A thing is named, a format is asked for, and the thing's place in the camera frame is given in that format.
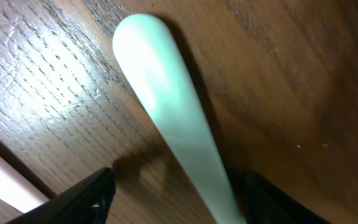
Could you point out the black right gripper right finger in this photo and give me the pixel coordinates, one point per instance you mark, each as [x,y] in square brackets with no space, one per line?
[262,202]

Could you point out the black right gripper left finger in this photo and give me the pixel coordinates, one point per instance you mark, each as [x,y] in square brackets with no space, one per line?
[88,201]

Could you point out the mint plastic fork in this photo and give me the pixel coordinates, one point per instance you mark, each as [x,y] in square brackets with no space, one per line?
[151,61]

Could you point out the white plastic spoon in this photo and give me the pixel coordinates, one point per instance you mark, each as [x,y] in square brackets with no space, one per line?
[17,191]

